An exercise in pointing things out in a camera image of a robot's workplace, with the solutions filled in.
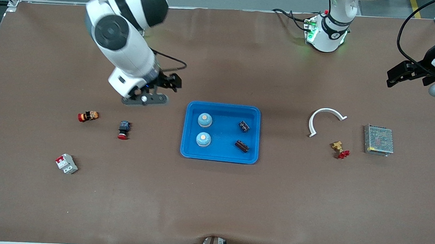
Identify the blue desk bell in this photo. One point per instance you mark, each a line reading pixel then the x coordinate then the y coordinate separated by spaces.
pixel 205 121
pixel 203 140

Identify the dark brown terminal block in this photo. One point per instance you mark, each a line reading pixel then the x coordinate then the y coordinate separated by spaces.
pixel 242 146

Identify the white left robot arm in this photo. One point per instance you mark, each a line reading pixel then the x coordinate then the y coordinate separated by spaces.
pixel 326 38

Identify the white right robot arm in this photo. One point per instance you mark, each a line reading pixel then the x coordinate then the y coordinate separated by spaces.
pixel 124 44

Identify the blue plastic tray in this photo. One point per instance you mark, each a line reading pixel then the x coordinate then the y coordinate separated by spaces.
pixel 219 152

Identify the orange emergency stop button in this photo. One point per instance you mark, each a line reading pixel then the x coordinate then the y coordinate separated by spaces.
pixel 88 116

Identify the metal mesh power supply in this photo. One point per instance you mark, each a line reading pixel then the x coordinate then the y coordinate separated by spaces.
pixel 379 139

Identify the white curved plastic piece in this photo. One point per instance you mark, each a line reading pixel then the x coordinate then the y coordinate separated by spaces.
pixel 328 110

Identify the brass valve red handwheel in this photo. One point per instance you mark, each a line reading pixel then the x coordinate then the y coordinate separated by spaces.
pixel 338 146

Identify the white red circuit breaker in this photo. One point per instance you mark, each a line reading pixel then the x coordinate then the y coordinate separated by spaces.
pixel 66 163

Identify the brown table mat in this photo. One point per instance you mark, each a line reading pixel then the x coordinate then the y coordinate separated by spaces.
pixel 213 197

